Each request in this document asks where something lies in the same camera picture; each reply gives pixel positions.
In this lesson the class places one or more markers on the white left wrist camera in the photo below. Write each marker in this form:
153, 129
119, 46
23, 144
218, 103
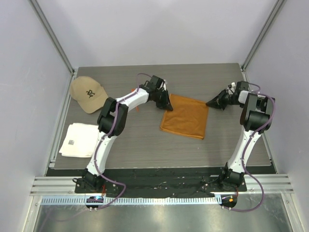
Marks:
164, 84

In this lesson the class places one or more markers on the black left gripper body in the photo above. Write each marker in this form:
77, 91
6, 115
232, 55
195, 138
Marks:
161, 98

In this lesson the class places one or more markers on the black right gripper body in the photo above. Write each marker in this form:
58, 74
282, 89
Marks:
225, 99

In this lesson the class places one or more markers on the beige baseball cap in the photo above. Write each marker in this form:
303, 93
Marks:
89, 94

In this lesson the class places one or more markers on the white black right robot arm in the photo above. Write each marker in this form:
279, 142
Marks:
256, 118

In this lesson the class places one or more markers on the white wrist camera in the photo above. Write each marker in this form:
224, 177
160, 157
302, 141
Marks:
164, 84
231, 88

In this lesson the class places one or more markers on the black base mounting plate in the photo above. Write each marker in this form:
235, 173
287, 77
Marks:
160, 182

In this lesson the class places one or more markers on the white folded towel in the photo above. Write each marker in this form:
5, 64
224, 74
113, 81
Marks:
80, 141

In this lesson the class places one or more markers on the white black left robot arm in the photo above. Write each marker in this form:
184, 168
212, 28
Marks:
111, 123

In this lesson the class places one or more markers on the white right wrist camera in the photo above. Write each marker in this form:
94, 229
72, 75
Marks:
231, 88

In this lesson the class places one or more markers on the orange cloth napkin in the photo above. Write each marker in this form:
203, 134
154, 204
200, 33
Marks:
188, 118

